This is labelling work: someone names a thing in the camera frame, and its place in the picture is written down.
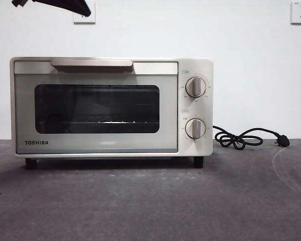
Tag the cream temperature knob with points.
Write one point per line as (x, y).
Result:
(196, 87)

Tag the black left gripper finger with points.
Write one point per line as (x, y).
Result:
(70, 6)

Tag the cream timer knob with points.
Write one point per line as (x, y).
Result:
(195, 129)

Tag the cream Toshiba toaster oven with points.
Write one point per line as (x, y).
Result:
(195, 65)

